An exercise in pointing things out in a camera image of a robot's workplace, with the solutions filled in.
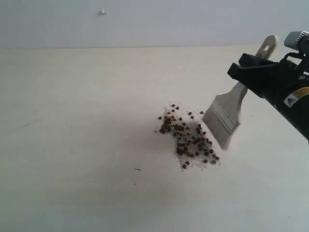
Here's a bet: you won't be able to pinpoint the small white wall fixture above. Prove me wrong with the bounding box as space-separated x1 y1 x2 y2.
98 9 108 15

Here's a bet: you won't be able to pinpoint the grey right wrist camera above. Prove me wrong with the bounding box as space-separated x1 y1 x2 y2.
284 31 309 54

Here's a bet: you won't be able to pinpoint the white wooden paint brush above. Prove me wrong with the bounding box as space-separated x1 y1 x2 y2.
201 35 280 150

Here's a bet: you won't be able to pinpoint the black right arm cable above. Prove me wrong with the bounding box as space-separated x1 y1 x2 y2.
282 52 309 78

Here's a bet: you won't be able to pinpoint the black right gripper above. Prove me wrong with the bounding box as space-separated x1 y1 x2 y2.
227 52 309 139

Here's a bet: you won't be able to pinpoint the brown beans and rice grains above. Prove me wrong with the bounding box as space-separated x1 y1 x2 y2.
155 103 221 171

